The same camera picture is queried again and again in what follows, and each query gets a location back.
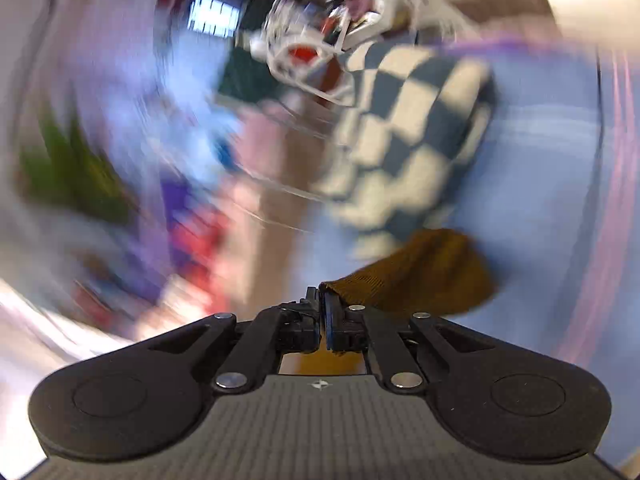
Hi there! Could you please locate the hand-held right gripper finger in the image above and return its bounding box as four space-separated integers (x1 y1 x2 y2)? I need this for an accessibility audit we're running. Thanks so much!
324 291 502 393
147 286 322 393

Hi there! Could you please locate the teal cream checkered cloth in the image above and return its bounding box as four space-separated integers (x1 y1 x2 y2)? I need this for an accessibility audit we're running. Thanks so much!
310 42 497 261

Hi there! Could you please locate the bright window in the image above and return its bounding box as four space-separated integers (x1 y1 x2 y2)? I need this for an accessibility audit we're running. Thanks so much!
187 0 242 39

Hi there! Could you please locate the brown knit cloth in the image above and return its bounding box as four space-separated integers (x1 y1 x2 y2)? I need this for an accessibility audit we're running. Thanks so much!
277 227 498 377

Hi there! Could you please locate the white wire basket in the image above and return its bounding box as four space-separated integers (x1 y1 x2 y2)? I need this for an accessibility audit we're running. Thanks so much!
250 0 421 108

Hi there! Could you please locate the green object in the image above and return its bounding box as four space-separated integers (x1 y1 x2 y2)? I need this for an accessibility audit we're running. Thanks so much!
20 107 137 228

